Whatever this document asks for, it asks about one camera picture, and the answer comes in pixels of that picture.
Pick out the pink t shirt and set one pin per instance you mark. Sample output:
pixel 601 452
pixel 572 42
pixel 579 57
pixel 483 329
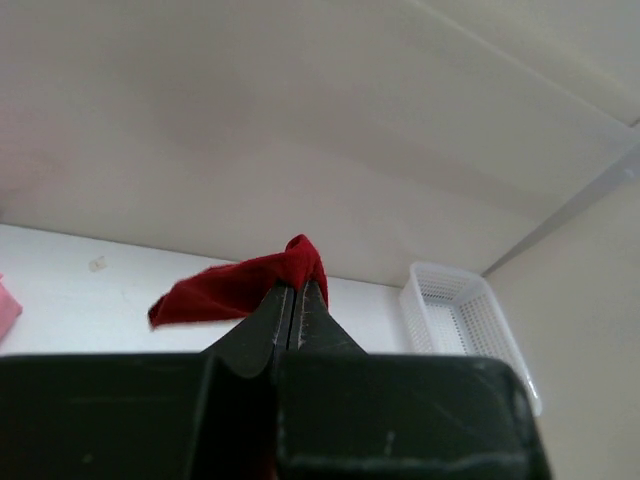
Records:
pixel 10 311

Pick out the red t shirt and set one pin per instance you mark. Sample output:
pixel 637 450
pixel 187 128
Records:
pixel 236 290

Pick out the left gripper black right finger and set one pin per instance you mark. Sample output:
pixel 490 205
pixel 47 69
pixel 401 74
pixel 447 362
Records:
pixel 346 414

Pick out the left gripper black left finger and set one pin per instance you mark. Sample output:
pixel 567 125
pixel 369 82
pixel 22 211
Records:
pixel 204 415

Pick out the white plastic basket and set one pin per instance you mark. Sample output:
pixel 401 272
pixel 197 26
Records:
pixel 450 311

